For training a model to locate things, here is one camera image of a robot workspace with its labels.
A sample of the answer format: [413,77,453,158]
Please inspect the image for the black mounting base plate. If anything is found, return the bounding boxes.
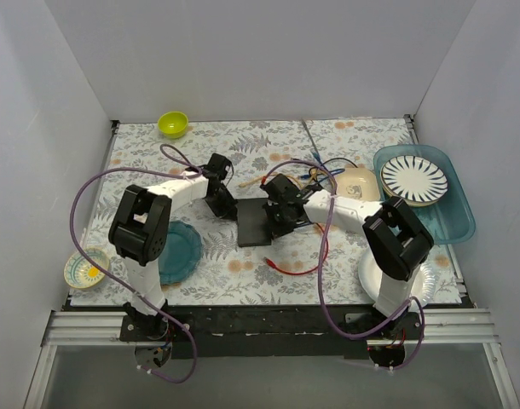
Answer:
[118,302,423,361]

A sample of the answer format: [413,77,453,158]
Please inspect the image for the small patterned yellow bowl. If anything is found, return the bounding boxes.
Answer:
[63,247,110,290]

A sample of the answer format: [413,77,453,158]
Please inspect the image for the teal plastic tray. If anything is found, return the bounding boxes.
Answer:
[373,145,476,245]

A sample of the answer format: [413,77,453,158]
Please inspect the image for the red ethernet cable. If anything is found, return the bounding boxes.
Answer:
[263,221,329,277]

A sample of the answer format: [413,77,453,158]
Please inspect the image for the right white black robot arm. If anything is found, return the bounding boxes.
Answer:
[260,175,434,340]

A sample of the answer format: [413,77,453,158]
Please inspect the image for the white paper plate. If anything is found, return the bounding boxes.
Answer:
[358,249,439,307]

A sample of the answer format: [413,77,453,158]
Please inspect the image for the lime green bowl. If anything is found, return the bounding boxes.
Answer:
[158,112,188,140]

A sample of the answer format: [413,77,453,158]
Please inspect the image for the floral table mat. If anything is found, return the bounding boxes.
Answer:
[70,118,465,307]

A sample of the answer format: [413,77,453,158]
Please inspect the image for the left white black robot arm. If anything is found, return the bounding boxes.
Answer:
[108,153,237,341]

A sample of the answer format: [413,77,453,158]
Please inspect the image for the black network switch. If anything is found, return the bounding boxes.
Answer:
[237,198,272,248]

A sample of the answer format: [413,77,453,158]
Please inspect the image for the teal scalloped plate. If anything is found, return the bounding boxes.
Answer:
[158,221,203,285]

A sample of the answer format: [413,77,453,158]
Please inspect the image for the blue striped white plate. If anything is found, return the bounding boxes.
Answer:
[380,155,448,205]

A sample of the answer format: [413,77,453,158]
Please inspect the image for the beige square dish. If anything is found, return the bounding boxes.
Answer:
[335,167,380,201]

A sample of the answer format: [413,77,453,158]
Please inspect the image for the aluminium frame rail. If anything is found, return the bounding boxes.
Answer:
[24,308,519,408]

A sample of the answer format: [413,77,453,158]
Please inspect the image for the yellow ethernet cable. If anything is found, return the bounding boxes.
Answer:
[238,168,345,189]

